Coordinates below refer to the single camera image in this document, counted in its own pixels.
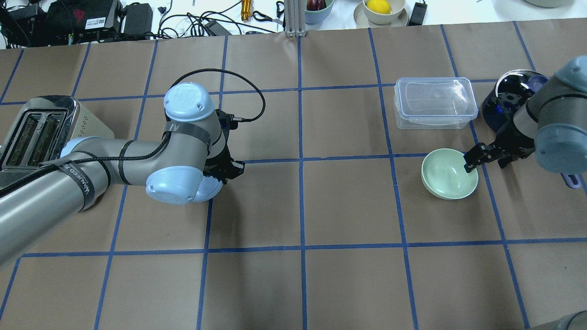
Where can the yellow handled screwdriver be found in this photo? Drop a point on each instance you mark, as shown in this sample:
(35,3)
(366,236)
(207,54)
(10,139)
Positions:
(246,10)

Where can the clear plastic food container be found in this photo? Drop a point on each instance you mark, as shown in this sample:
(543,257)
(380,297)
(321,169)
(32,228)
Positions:
(434,103)

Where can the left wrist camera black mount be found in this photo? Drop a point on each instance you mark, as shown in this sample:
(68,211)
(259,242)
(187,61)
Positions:
(228,122)

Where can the dark blue saucepan with lid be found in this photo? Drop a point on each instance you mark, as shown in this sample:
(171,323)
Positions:
(513,101)

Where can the aluminium frame post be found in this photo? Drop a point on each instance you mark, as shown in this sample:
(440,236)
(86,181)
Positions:
(294,14)

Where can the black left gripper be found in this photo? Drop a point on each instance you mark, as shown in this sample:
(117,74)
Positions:
(225,168)

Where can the blue bowl with fruit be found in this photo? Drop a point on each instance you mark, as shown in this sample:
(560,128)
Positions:
(316,11)

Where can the green bowl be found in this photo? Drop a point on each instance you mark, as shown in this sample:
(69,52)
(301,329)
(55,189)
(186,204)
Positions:
(443,175)

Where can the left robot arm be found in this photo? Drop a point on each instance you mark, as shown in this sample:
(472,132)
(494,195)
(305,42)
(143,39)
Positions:
(190,164)

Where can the black power adapter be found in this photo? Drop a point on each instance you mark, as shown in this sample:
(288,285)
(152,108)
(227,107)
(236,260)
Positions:
(418,14)

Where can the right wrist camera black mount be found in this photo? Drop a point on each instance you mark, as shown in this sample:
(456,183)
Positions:
(509,103)

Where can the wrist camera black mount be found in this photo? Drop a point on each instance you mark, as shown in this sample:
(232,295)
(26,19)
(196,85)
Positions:
(509,103)
(228,122)

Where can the black power brick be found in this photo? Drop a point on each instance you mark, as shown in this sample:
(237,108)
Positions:
(138,19)

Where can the black computer box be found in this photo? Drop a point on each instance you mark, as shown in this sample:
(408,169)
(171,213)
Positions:
(80,21)

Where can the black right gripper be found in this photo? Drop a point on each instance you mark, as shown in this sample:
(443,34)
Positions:
(506,150)

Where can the beige bowl with lemon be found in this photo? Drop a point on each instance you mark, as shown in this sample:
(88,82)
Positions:
(379,13)

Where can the cream chrome toaster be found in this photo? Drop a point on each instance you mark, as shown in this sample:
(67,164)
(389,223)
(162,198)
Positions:
(42,129)

